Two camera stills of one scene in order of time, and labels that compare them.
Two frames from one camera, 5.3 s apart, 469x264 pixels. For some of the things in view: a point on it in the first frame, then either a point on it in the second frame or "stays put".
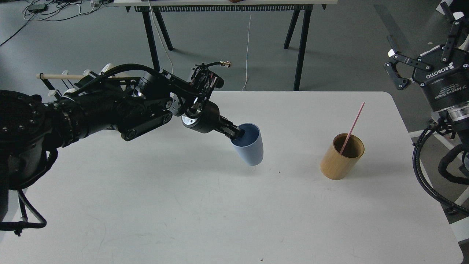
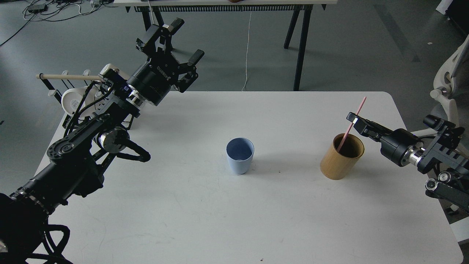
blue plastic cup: [250, 147] to [240, 150]
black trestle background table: [150, 8] stays put
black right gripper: [446, 83] to [394, 145]
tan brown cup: [335, 166] stays put
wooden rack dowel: [61, 76] stays put
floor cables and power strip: [52, 10] stays put
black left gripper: [210, 120] to [155, 78]
